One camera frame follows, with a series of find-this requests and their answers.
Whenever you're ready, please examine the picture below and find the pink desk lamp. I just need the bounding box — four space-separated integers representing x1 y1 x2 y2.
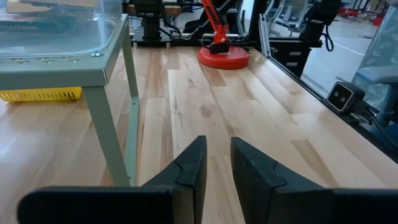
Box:
198 0 251 70

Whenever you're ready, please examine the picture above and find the black metal side stand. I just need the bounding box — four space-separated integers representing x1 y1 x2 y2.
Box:
269 0 335 78

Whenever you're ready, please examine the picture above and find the black lamp power cord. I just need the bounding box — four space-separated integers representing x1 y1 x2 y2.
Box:
200 34 259 50

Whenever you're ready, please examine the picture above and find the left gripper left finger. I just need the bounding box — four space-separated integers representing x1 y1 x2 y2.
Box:
141 135 208 224

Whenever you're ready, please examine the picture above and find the table-level camera box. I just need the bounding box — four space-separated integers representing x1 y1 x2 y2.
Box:
326 81 367 113

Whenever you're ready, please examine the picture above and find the blue-grey office chair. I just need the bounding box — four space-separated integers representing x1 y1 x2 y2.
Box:
351 4 398 141

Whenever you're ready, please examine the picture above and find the white mesh office chair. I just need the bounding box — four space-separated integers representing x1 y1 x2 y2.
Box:
267 0 312 30

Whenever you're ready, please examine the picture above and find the yellow plastic basket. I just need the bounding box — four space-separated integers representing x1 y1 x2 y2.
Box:
0 86 83 103

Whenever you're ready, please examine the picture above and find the clear plastic container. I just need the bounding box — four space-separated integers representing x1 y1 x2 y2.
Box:
0 0 124 59

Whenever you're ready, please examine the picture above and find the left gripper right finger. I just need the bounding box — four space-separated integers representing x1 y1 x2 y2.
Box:
230 136 326 224

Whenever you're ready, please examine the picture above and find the black camera cable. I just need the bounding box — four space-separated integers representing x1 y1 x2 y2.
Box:
354 104 398 147

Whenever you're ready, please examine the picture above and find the green perforated metal shelf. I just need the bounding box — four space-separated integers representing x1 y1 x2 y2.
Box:
0 14 141 187

